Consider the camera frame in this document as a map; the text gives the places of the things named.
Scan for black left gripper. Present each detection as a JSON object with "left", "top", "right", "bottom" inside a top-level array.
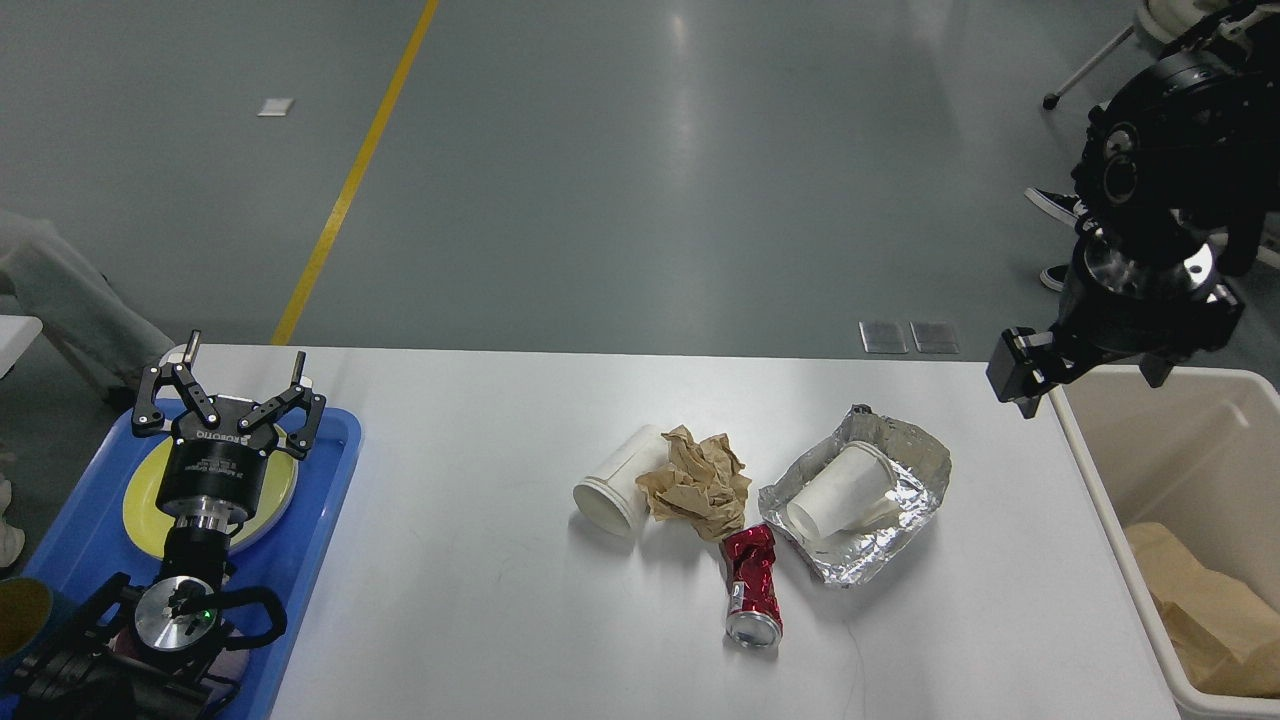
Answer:
[{"left": 131, "top": 332, "right": 326, "bottom": 527}]

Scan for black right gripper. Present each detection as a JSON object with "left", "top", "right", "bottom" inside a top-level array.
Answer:
[{"left": 986, "top": 231, "right": 1245, "bottom": 419}]

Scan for aluminium foil tray sheet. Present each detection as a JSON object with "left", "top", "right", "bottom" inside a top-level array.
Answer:
[{"left": 758, "top": 404, "right": 952, "bottom": 587}]

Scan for large brown paper bag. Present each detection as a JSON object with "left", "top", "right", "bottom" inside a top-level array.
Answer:
[{"left": 1125, "top": 521, "right": 1279, "bottom": 700}]

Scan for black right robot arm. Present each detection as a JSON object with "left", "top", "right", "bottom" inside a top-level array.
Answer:
[{"left": 986, "top": 1, "right": 1277, "bottom": 419}]

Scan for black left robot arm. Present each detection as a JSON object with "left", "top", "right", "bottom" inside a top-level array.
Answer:
[{"left": 6, "top": 331, "right": 326, "bottom": 719}]

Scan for pale green plate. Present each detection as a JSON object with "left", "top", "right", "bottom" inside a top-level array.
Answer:
[{"left": 229, "top": 478, "right": 296, "bottom": 556}]

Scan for seated person in jeans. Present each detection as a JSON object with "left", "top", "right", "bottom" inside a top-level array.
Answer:
[{"left": 1023, "top": 187, "right": 1085, "bottom": 293}]

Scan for beige plastic bin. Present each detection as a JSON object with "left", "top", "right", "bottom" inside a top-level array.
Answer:
[{"left": 1050, "top": 365, "right": 1279, "bottom": 719}]

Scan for floor socket plate right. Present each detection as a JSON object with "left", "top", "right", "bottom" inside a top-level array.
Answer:
[{"left": 910, "top": 322, "right": 961, "bottom": 355}]

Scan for floor socket plate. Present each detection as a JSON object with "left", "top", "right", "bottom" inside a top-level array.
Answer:
[
  {"left": 858, "top": 322, "right": 909, "bottom": 355},
  {"left": 910, "top": 322, "right": 961, "bottom": 355}
]

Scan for blue plastic tray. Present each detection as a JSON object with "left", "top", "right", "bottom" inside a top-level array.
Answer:
[{"left": 23, "top": 407, "right": 362, "bottom": 719}]

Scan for floor socket plate left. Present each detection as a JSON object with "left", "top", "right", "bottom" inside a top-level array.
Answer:
[{"left": 858, "top": 322, "right": 909, "bottom": 355}]

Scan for standing person grey trousers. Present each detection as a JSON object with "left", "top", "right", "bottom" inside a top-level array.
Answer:
[{"left": 0, "top": 210, "right": 175, "bottom": 571}]

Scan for white office chair with jacket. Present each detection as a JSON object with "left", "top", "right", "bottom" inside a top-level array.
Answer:
[{"left": 1041, "top": 1, "right": 1236, "bottom": 111}]

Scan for white paper cup lying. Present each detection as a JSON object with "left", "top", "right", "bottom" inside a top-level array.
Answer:
[{"left": 572, "top": 425, "right": 669, "bottom": 538}]

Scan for crumpled brown paper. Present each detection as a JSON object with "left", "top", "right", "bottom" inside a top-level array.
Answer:
[{"left": 635, "top": 425, "right": 751, "bottom": 542}]

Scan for crushed red soda can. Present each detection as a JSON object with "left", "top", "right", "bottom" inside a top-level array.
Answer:
[{"left": 719, "top": 524, "right": 785, "bottom": 650}]

